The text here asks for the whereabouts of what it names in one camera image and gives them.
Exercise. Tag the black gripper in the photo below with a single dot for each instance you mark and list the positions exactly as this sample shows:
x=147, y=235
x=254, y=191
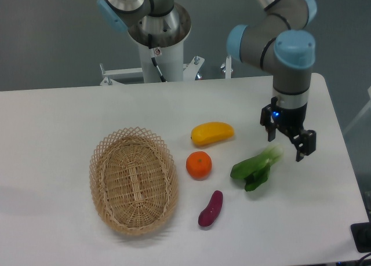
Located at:
x=289, y=122

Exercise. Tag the green leafy bok choy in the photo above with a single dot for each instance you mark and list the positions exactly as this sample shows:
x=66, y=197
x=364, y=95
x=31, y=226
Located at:
x=255, y=171

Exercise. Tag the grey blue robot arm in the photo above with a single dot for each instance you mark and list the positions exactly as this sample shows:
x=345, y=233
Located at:
x=279, y=45

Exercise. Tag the yellow mango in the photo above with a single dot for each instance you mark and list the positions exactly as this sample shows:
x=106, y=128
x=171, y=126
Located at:
x=211, y=132

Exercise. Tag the orange tangerine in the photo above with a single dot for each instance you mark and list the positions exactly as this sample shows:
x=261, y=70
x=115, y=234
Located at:
x=199, y=165

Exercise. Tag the purple sweet potato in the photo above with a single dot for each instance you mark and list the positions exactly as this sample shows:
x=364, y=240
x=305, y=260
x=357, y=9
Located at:
x=211, y=212

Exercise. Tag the black device at table edge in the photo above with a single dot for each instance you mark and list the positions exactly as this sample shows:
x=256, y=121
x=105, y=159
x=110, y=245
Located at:
x=361, y=236

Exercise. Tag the woven wicker basket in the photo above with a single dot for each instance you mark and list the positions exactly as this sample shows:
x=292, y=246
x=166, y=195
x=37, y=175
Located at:
x=133, y=181

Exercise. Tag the white metal base frame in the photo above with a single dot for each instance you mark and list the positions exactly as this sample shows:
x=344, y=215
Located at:
x=155, y=70

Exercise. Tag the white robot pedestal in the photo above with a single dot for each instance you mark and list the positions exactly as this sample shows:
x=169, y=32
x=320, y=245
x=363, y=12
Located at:
x=160, y=42

